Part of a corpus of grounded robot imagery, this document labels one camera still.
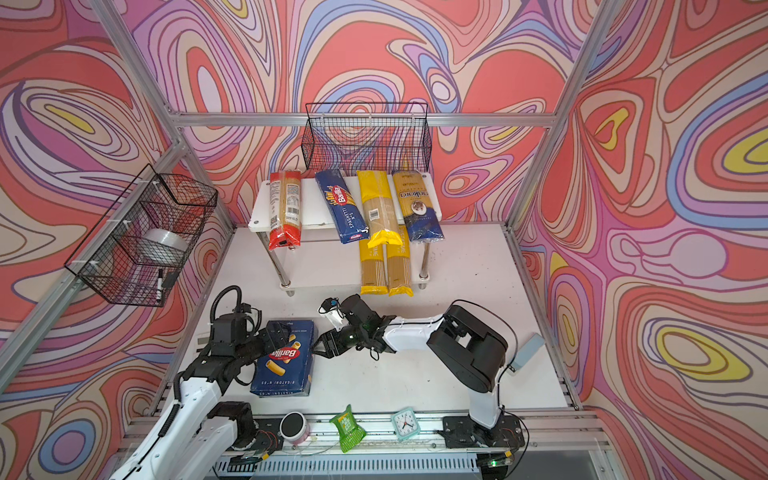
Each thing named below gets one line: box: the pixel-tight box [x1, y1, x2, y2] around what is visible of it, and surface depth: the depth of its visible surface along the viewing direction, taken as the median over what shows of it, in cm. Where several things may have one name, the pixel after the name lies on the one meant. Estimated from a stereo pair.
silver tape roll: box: [137, 228, 189, 262], surface depth 73 cm
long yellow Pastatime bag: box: [387, 224, 415, 297], surface depth 96 cm
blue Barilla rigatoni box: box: [250, 320, 317, 398], surface depth 80 cm
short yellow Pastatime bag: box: [359, 239, 389, 295], surface depth 97 cm
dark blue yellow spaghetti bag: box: [393, 170, 445, 243], surface depth 75 cm
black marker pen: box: [157, 268, 163, 303], surface depth 74 cm
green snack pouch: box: [329, 404, 367, 453], surface depth 75 cm
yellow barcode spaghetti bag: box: [356, 170, 403, 249], surface depth 74 cm
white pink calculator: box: [188, 326, 211, 366], surface depth 88 cm
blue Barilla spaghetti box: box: [314, 169, 370, 244], surface depth 73 cm
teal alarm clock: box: [391, 407, 421, 441], surface depth 75 cm
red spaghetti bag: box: [268, 171, 302, 251], surface depth 73 cm
